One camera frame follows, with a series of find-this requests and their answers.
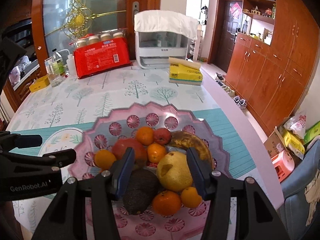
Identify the clear glass cup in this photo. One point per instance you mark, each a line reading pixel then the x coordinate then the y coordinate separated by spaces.
pixel 55 77

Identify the brown wooden wall cabinet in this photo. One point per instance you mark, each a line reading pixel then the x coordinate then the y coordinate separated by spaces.
pixel 275 75

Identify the frosted glass wooden door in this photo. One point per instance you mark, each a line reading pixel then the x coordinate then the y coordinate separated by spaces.
pixel 105 0

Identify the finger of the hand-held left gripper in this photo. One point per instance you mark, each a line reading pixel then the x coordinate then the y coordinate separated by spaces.
pixel 27 140
pixel 62 156

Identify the small mandarin orange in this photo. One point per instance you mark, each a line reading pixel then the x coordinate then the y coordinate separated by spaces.
pixel 191 197

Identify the pale green slippers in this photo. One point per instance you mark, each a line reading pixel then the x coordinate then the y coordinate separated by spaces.
pixel 228 90

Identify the yellow box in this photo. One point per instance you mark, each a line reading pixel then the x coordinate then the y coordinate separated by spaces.
pixel 38 83

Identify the pack of beige jars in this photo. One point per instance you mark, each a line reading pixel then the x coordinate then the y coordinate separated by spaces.
pixel 100 38

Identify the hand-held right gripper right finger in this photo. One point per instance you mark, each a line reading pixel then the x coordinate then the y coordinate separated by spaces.
pixel 196 172

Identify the white squeeze bottle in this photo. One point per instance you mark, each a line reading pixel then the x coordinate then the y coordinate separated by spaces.
pixel 71 65

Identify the dark entrance door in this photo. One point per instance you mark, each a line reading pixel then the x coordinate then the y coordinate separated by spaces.
pixel 227 37

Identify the green box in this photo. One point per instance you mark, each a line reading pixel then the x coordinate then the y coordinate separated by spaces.
pixel 312 132

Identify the red door decoration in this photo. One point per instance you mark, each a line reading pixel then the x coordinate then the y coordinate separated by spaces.
pixel 236 10

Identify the yellow plastic bag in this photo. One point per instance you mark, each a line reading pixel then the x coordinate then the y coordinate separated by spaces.
pixel 293 143

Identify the white plastic bag red print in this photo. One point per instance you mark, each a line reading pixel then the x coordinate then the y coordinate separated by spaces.
pixel 296 125

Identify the white towel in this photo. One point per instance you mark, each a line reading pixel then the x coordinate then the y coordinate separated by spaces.
pixel 165 22

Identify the white countertop appliance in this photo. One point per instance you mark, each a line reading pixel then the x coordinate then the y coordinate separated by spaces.
pixel 162 52

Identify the yellow tissue pack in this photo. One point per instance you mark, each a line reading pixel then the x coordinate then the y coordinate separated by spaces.
pixel 185 73

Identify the cardboard box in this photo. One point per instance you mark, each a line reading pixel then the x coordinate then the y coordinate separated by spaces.
pixel 272 142

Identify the yellow pear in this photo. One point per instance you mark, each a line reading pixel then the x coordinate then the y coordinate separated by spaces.
pixel 175 175

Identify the overripe banana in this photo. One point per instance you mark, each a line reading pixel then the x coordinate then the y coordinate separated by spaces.
pixel 190 142

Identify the dark avocado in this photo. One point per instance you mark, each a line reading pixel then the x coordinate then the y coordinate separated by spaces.
pixel 140 192

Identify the gold door ornament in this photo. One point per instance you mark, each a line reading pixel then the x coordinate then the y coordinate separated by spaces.
pixel 78 18

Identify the white shoe rack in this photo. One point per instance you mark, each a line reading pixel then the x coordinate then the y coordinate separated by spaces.
pixel 195 45

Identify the pink plastic stool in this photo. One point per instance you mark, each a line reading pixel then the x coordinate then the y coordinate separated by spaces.
pixel 282 165

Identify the wooden kitchen cabinet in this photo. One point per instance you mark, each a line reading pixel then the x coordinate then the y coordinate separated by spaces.
pixel 22 97

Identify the red apple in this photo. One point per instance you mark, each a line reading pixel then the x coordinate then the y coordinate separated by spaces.
pixel 120 147

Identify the white blue sneaker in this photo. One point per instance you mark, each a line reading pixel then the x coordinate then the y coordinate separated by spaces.
pixel 237 100
pixel 243 104

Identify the pink plastic fruit bowl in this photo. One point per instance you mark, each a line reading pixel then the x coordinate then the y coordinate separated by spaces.
pixel 140 120

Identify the red plastic lid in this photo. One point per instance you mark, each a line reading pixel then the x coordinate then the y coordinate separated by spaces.
pixel 88 34

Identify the beige cloth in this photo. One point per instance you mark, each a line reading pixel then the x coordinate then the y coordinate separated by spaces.
pixel 312 200

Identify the dark shoes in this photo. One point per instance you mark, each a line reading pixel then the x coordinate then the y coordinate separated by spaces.
pixel 219 77

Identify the blue chair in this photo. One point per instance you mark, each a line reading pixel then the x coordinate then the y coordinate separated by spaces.
pixel 295 205

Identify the large mandarin orange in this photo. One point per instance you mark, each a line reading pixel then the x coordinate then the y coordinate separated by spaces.
pixel 166 202

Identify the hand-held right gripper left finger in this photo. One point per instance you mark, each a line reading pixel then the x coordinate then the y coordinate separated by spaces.
pixel 123 172

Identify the clear plastic bottle green label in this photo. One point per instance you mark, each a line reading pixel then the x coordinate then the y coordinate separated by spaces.
pixel 58 60

